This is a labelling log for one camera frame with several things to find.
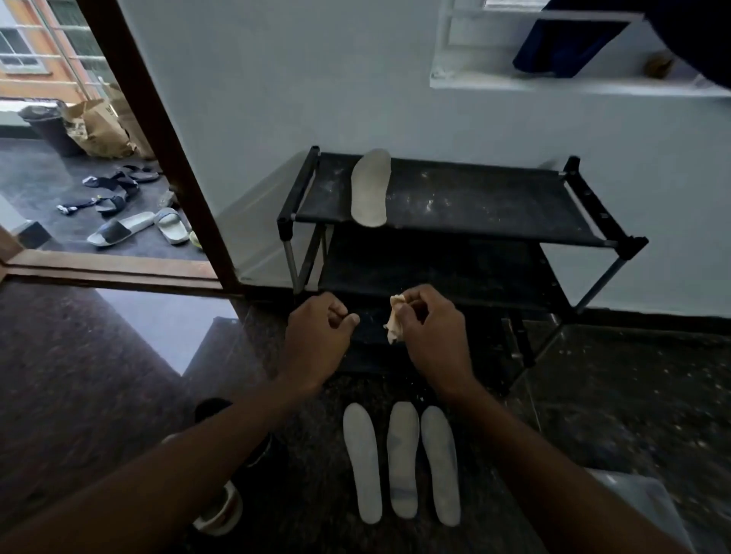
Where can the stained grey shoe insole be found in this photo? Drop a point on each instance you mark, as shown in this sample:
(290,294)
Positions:
(403,459)

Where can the dark blue hanging cloth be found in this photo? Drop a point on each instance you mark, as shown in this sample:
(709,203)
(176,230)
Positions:
(565,40)

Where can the dark wooden door frame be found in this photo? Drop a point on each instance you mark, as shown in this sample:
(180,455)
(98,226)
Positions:
(160,148)

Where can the black trash bin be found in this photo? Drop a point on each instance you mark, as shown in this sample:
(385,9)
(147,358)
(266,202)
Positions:
(50,128)

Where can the black shoe rack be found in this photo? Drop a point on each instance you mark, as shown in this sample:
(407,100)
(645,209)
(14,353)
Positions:
(457,239)

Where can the person's right thumb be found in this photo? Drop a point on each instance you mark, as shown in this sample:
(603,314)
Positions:
(404,313)

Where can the person's left thumb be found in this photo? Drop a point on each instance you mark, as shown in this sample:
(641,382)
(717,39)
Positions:
(345,324)

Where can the beige cloth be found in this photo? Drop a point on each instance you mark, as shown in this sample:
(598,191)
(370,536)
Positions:
(395,319)

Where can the person's left forearm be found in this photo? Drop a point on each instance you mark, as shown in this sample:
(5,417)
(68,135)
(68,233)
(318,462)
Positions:
(148,485)

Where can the brown paper bag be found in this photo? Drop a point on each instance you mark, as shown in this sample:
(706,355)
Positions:
(97,130)

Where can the white plastic bag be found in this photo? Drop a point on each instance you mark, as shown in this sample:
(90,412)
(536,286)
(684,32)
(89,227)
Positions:
(645,502)

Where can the black and white shoe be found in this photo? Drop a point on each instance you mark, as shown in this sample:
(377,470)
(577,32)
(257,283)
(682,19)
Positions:
(220,502)

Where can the person's left hand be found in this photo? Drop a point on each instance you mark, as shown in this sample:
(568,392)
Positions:
(314,339)

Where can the person's right forearm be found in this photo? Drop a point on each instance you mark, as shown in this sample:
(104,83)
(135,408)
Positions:
(548,485)

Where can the small brown object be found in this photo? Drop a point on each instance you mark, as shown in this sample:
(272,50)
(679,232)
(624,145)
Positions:
(660,64)

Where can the white window frame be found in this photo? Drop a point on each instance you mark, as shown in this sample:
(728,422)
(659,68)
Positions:
(571,68)

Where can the person's right hand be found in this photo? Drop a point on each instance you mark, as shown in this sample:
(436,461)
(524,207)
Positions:
(434,337)

